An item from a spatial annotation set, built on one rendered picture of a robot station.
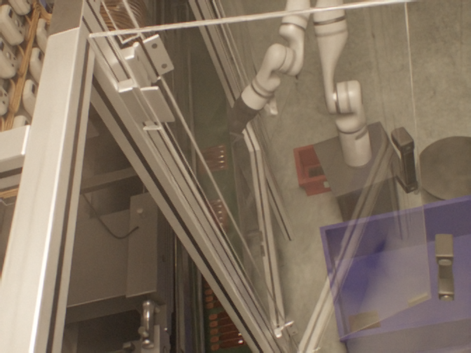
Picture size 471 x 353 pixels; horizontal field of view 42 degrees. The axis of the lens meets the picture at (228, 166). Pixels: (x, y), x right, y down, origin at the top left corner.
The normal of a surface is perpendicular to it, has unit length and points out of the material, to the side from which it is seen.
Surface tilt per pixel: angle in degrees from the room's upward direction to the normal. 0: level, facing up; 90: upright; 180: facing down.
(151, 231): 0
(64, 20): 0
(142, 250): 0
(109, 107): 90
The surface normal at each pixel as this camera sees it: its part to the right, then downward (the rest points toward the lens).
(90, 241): -0.28, -0.61
